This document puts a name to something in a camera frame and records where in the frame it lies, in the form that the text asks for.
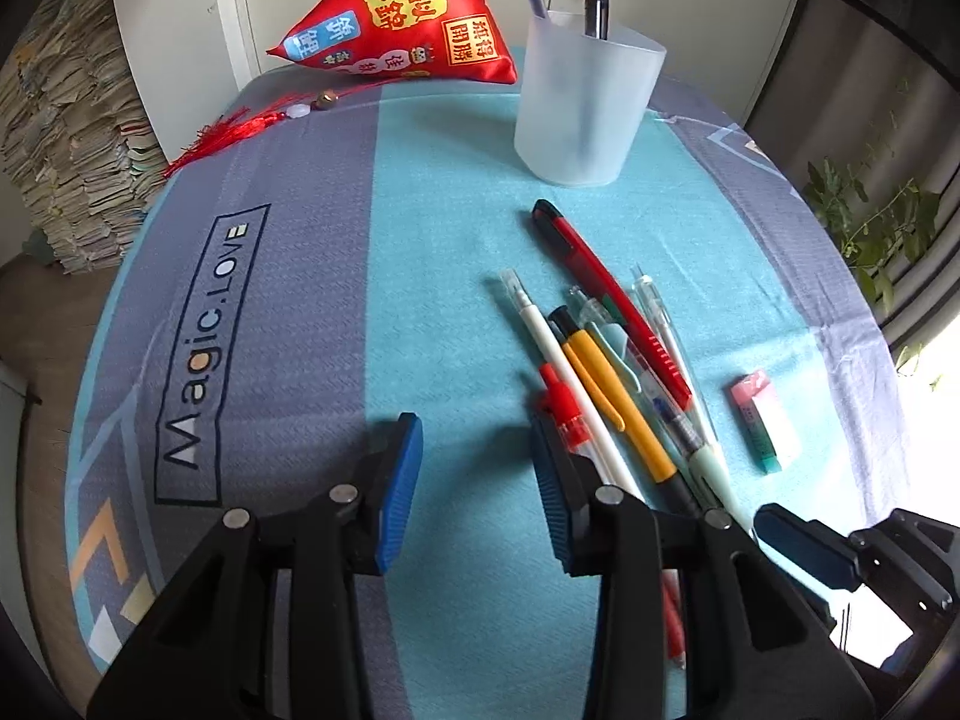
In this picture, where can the green leafy plant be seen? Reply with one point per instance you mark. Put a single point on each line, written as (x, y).
(900, 217)

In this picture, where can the red capped gel pen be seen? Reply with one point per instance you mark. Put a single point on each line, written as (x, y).
(570, 420)

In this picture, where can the pink and green eraser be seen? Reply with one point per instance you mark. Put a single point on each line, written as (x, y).
(765, 420)

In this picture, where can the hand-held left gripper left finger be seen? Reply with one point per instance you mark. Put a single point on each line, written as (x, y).
(397, 495)

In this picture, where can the red utility knife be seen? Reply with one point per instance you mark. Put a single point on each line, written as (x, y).
(600, 270)

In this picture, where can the light teal pen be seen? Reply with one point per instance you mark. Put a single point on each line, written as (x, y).
(611, 349)

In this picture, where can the clear pen with green grip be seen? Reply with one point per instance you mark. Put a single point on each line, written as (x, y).
(705, 465)

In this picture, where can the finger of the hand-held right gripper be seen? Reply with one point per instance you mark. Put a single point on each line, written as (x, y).
(806, 547)

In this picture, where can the red tassel with beads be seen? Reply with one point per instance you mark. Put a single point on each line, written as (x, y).
(225, 127)

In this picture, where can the red pyramid-shaped satin pillow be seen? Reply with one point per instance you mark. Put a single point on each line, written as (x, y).
(405, 7)

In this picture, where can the glass cabinet door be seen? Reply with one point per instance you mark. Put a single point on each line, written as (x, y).
(840, 52)

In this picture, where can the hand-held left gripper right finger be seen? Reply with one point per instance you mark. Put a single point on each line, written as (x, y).
(551, 495)

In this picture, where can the blue and grey printed tablecloth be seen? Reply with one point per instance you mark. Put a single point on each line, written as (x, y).
(300, 277)

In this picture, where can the orange and black pen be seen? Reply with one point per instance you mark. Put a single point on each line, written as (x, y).
(615, 397)

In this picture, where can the tall pile of books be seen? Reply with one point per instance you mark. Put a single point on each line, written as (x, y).
(75, 127)

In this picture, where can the clear retractable pen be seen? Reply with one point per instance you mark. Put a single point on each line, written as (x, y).
(656, 315)

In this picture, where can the white pen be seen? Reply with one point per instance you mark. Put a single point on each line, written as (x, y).
(551, 345)

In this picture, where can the frosted plastic pen cup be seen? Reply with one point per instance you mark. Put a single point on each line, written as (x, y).
(585, 112)

